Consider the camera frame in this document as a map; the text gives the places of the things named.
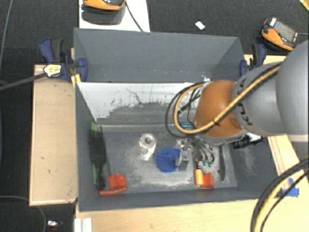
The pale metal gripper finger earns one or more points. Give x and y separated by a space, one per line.
184 162
179 144

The blue cloth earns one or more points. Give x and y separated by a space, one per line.
166 161

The orange cylinder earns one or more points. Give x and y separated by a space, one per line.
198 177

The small red block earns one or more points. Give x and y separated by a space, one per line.
208 180

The clear glass cup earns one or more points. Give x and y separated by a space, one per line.
147 146

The black long flat tool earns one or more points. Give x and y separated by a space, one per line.
221 164

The red box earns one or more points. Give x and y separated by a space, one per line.
117 180

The red-orange toy sausage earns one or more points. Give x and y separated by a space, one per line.
113 191

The black hair brush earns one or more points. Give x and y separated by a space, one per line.
97 151

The dark green flat block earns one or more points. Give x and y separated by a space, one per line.
93 129

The grey metal bin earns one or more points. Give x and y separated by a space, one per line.
149 57

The pale wood board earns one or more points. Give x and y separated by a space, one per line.
54 134

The black cylinder on white bracket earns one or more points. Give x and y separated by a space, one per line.
242 143

